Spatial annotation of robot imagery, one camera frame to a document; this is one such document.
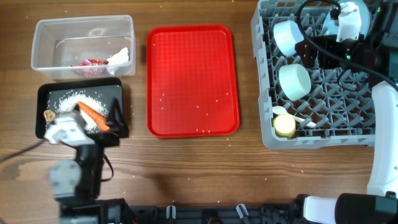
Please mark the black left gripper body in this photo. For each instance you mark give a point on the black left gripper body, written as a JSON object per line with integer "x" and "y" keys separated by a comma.
{"x": 107, "y": 137}

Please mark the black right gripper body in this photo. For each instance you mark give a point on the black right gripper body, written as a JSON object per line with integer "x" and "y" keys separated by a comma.
{"x": 328, "y": 43}

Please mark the orange carrot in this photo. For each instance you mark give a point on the orange carrot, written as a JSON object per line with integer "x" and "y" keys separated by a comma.
{"x": 98, "y": 118}

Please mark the green bowl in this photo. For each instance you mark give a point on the green bowl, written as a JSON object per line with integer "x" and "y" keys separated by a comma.
{"x": 294, "y": 81}

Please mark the light blue bowl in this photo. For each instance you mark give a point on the light blue bowl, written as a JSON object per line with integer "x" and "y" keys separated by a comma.
{"x": 287, "y": 35}

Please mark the white plastic spoon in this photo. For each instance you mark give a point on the white plastic spoon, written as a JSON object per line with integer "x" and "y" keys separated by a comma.
{"x": 279, "y": 110}

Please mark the red snack wrapper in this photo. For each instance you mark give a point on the red snack wrapper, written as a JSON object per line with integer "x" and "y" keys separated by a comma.
{"x": 90, "y": 67}

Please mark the white tissue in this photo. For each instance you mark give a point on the white tissue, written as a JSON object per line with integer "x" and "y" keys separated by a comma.
{"x": 116, "y": 60}

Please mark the yellow cup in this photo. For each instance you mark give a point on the yellow cup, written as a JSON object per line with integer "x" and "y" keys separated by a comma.
{"x": 284, "y": 125}

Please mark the light blue plate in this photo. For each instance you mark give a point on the light blue plate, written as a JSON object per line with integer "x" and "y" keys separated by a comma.
{"x": 331, "y": 25}

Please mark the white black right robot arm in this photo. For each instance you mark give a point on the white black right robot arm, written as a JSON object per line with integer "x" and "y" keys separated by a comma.
{"x": 373, "y": 55}

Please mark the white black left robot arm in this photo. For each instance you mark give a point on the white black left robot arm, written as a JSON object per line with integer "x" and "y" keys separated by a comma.
{"x": 76, "y": 182}

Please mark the black waste tray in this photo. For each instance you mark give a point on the black waste tray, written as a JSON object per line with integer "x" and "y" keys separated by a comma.
{"x": 109, "y": 88}

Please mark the grey dishwasher rack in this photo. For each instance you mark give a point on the grey dishwasher rack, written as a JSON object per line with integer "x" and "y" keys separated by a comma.
{"x": 333, "y": 116}

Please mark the white rice pile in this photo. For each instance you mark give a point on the white rice pile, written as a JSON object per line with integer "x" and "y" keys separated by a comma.
{"x": 64, "y": 101}

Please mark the brown food scrap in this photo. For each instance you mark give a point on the brown food scrap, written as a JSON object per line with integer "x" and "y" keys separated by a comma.
{"x": 50, "y": 116}

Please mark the red serving tray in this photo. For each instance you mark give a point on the red serving tray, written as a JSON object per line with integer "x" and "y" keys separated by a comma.
{"x": 191, "y": 82}

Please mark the clear plastic bin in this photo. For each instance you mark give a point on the clear plastic bin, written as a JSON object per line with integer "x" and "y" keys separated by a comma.
{"x": 59, "y": 44}

